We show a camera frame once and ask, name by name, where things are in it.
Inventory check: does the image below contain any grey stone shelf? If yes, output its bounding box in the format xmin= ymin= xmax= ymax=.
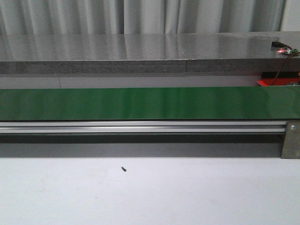
xmin=0 ymin=31 xmax=300 ymax=74

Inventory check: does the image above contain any red plastic tray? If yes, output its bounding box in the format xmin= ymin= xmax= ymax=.
xmin=257 ymin=78 xmax=300 ymax=87

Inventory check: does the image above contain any green conveyor belt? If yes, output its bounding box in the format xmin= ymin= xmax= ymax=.
xmin=0 ymin=86 xmax=300 ymax=121

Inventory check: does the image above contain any black usb plug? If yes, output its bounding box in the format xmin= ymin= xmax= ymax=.
xmin=271 ymin=41 xmax=284 ymax=51

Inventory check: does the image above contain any small green circuit board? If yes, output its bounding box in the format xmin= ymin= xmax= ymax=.
xmin=277 ymin=47 xmax=300 ymax=55

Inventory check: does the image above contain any grey curtain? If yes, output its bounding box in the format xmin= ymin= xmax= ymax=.
xmin=0 ymin=0 xmax=285 ymax=35

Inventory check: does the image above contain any aluminium conveyor rail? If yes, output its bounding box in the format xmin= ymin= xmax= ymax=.
xmin=0 ymin=120 xmax=287 ymax=134

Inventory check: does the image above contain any steel conveyor bracket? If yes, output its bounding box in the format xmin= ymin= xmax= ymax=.
xmin=281 ymin=121 xmax=300 ymax=159

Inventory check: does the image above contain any thin orange wire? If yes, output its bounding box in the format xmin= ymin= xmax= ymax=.
xmin=270 ymin=53 xmax=293 ymax=86

